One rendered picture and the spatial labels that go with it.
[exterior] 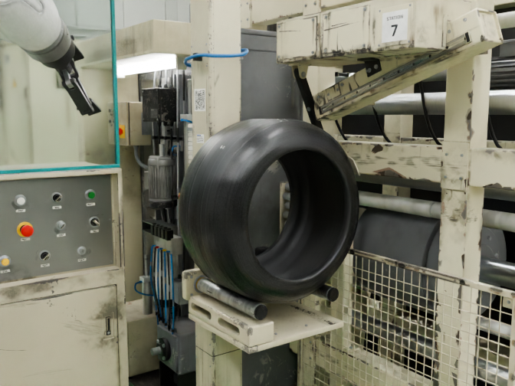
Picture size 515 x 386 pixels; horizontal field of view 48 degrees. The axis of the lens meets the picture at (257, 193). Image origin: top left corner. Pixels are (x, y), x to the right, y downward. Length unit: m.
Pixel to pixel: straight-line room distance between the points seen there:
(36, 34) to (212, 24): 0.97
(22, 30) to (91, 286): 1.29
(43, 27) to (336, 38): 1.01
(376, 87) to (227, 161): 0.58
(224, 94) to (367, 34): 0.52
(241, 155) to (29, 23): 0.74
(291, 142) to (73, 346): 1.10
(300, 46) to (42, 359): 1.38
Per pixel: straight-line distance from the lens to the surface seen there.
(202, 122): 1.95
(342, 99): 1.98
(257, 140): 1.59
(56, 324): 2.15
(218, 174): 1.57
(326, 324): 1.87
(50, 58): 1.14
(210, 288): 1.86
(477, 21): 1.68
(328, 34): 1.85
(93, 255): 2.19
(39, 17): 1.03
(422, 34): 1.65
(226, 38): 1.96
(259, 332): 1.68
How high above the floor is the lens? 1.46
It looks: 8 degrees down
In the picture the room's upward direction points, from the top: straight up
